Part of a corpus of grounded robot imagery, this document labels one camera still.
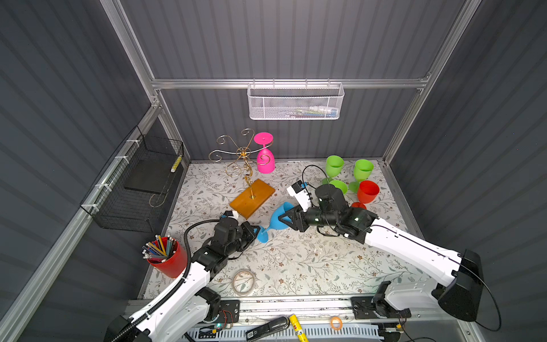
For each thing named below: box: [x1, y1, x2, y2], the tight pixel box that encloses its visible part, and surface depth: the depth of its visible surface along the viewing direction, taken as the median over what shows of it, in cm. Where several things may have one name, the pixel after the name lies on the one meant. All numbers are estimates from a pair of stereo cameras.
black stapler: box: [245, 316, 290, 342], surface depth 68 cm
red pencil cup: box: [141, 235, 188, 278], surface depth 76 cm
